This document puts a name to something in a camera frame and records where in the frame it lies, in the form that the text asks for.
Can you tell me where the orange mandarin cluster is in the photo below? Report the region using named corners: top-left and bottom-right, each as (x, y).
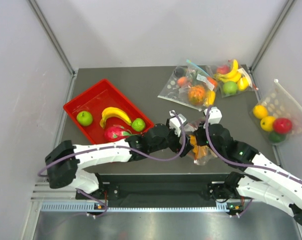
top-left (190, 135), bottom-right (209, 160)

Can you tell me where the pink dragon fruit toy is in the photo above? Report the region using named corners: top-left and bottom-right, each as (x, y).
top-left (104, 125), bottom-right (135, 142)

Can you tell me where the aluminium corner post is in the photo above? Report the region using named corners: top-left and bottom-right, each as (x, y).
top-left (249, 0), bottom-right (297, 73)
top-left (26, 0), bottom-right (75, 76)

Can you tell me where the yellow lemon left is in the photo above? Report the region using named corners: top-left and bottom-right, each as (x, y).
top-left (253, 104), bottom-right (268, 120)

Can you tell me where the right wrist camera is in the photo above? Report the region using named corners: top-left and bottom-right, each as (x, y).
top-left (204, 106), bottom-right (222, 124)

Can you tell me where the red plastic tray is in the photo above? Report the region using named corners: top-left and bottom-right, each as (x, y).
top-left (63, 79), bottom-right (154, 144)

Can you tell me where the aluminium corner post left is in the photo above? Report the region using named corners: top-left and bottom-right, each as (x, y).
top-left (26, 0), bottom-right (75, 76)

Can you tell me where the dark green avocado toy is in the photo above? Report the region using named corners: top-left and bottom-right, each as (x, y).
top-left (268, 131), bottom-right (286, 144)

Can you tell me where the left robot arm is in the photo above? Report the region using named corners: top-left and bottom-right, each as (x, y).
top-left (45, 124), bottom-right (193, 198)

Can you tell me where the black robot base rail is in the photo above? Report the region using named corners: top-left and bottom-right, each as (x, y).
top-left (75, 172), bottom-right (264, 208)

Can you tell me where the green apple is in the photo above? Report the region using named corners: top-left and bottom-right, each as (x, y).
top-left (76, 111), bottom-right (93, 127)
top-left (223, 81), bottom-right (238, 95)

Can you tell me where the yellow orange with green stem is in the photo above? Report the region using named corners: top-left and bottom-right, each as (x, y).
top-left (260, 116), bottom-right (276, 132)

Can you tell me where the dotted flat zip bag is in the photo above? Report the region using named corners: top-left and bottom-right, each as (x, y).
top-left (158, 66), bottom-right (192, 105)

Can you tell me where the yellow mango in blue-zip bag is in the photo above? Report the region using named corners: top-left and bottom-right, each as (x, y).
top-left (204, 90), bottom-right (216, 107)

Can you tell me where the zip bag with red zipper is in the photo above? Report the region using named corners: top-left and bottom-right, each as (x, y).
top-left (185, 121), bottom-right (217, 166)

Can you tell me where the aluminium corner post right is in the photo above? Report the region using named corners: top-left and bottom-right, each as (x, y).
top-left (249, 0), bottom-right (297, 73)

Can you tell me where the green apple in banana bag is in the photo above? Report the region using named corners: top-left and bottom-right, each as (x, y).
top-left (223, 81), bottom-right (238, 95)

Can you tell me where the orange persimmon toy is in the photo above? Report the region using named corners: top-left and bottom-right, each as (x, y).
top-left (177, 76), bottom-right (188, 88)

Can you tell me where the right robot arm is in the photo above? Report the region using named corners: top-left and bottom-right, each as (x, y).
top-left (194, 123), bottom-right (302, 226)

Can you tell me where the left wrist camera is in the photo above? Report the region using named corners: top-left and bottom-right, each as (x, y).
top-left (168, 110), bottom-right (187, 137)

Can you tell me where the yellow banana bunch in bag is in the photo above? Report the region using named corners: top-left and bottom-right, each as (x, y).
top-left (214, 59), bottom-right (242, 83)

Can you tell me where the banana bunch in tray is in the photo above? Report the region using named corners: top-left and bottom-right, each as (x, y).
top-left (99, 107), bottom-right (132, 128)

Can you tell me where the yellow lemon in banana bag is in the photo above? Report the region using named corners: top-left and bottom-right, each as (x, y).
top-left (237, 77), bottom-right (250, 92)

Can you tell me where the orange pineapple toy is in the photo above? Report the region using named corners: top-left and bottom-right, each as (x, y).
top-left (188, 85), bottom-right (206, 106)

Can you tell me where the dotted zip bag with lemons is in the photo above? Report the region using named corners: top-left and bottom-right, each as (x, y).
top-left (250, 79), bottom-right (302, 146)

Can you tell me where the red apple in dotted bag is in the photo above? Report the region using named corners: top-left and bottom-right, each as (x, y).
top-left (273, 117), bottom-right (293, 134)

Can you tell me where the zip bag with bananas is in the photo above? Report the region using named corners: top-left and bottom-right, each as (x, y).
top-left (209, 59), bottom-right (259, 98)

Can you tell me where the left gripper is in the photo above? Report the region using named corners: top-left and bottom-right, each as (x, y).
top-left (149, 118), bottom-right (193, 157)

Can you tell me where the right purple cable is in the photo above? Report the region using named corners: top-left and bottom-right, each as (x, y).
top-left (204, 105), bottom-right (302, 190)

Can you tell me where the white slotted cable duct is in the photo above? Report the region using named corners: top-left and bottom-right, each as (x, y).
top-left (41, 201), bottom-right (244, 213)

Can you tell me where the red peach toy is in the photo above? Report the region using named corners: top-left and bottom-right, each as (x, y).
top-left (216, 65), bottom-right (230, 75)

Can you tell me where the zip bag with blue zipper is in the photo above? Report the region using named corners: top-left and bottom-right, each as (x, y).
top-left (177, 60), bottom-right (218, 111)

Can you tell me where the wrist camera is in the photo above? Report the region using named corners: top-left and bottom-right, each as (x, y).
top-left (204, 106), bottom-right (222, 124)
top-left (168, 110), bottom-right (187, 137)

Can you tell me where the orange tomato toy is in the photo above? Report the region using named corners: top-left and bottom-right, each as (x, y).
top-left (207, 77), bottom-right (218, 88)

